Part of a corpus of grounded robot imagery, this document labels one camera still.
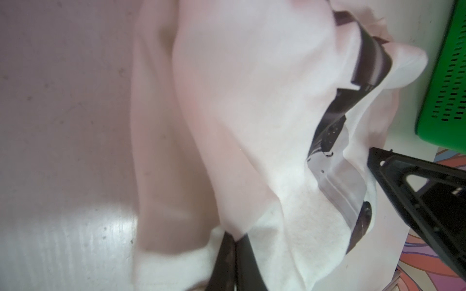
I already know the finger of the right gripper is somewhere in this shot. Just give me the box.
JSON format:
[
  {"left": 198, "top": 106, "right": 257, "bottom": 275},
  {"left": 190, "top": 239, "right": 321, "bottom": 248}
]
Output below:
[{"left": 367, "top": 147, "right": 466, "bottom": 279}]

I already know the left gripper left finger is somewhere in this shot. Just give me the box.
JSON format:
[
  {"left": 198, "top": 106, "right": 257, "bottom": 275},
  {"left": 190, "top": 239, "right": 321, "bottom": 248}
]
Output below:
[{"left": 205, "top": 232, "right": 236, "bottom": 291}]

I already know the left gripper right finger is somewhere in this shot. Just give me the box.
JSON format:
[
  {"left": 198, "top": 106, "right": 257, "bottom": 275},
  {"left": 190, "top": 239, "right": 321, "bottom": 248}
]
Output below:
[{"left": 235, "top": 235, "right": 268, "bottom": 291}]

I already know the green plastic basket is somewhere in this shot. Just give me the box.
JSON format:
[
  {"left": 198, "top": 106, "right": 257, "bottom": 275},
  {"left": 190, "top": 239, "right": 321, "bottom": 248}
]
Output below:
[{"left": 416, "top": 1, "right": 466, "bottom": 154}]

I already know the white t shirt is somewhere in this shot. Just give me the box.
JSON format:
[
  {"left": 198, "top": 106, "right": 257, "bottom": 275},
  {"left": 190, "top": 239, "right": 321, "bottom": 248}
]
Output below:
[{"left": 130, "top": 1, "right": 428, "bottom": 291}]

